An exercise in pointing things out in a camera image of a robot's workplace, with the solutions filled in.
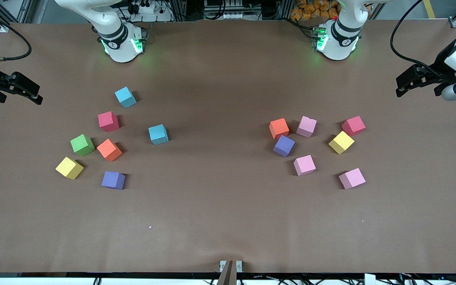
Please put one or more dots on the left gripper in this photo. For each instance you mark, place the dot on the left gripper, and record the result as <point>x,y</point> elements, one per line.
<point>440,68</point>

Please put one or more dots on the yellow foam cube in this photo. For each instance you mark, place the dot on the yellow foam cube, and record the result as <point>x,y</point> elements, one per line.
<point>69,168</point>
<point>341,142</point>

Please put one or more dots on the orange foam cube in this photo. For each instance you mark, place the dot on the orange foam cube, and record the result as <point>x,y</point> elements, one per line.
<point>279,128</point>
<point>109,149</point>

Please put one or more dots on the purple foam cube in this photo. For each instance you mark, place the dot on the purple foam cube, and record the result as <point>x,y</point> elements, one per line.
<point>284,145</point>
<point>113,180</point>

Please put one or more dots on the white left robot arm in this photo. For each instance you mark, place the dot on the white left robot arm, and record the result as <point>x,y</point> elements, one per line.
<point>341,39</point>

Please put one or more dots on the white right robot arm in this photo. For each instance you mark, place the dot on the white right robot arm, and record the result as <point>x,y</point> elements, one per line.
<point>109,18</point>

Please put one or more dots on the red foam cube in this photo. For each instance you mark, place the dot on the red foam cube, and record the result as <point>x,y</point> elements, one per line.
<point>353,126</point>
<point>108,121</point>

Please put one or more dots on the green foam cube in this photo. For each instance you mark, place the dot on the green foam cube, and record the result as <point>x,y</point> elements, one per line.
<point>82,144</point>

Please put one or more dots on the blue foam cube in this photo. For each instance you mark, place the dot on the blue foam cube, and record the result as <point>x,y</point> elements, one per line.
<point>125,97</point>
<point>158,134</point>

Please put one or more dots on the pink foam cube with notch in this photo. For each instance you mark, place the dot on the pink foam cube with notch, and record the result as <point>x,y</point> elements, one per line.
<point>306,126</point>

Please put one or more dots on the orange bag pile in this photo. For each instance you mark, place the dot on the orange bag pile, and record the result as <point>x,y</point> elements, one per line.
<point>311,10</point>

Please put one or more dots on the white power strip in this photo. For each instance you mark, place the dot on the white power strip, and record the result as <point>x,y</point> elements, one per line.
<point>145,8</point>

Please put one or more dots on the grey electronics box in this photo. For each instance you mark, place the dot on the grey electronics box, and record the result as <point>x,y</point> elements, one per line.
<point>224,8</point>

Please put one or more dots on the brown table cover sheet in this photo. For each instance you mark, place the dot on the brown table cover sheet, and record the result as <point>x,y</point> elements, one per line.
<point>228,198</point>

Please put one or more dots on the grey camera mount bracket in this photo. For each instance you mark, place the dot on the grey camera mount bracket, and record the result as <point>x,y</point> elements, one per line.
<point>228,273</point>

